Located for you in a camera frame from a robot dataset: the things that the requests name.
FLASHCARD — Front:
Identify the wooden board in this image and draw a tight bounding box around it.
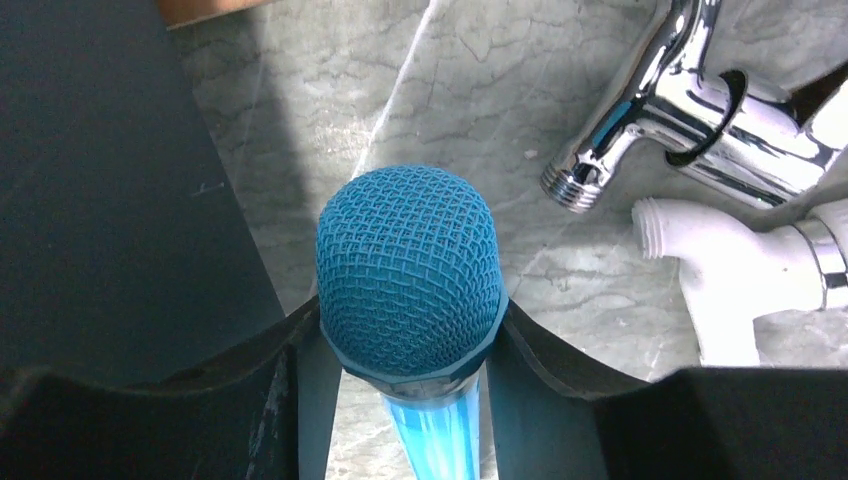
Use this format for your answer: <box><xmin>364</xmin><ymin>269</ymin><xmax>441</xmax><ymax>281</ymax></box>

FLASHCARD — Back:
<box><xmin>155</xmin><ymin>0</ymin><xmax>269</xmax><ymax>29</ymax></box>

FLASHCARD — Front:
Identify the white plastic faucet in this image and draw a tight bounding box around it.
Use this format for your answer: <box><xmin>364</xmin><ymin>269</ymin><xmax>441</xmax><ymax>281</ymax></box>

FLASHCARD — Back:
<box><xmin>631</xmin><ymin>198</ymin><xmax>847</xmax><ymax>367</ymax></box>

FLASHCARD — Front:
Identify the blue black network switch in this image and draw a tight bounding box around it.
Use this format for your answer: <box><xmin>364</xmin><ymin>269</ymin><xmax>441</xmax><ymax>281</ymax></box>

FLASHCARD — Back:
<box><xmin>1</xmin><ymin>1</ymin><xmax>283</xmax><ymax>386</ymax></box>

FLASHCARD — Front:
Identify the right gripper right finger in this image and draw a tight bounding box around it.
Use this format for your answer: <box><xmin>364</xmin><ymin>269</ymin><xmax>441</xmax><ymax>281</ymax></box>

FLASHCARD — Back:
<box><xmin>487</xmin><ymin>305</ymin><xmax>847</xmax><ymax>479</ymax></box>

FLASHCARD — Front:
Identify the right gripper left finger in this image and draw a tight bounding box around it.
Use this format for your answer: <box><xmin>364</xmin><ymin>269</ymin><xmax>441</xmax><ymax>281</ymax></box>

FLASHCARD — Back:
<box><xmin>1</xmin><ymin>299</ymin><xmax>341</xmax><ymax>479</ymax></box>

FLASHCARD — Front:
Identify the chrome faucet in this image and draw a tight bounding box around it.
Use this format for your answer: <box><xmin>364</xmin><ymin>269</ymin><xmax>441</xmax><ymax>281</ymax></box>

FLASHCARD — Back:
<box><xmin>540</xmin><ymin>1</ymin><xmax>847</xmax><ymax>213</ymax></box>

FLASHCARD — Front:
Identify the blue microphone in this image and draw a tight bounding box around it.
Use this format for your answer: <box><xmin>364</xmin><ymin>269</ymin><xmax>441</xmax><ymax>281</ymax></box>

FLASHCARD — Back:
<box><xmin>315</xmin><ymin>165</ymin><xmax>509</xmax><ymax>479</ymax></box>

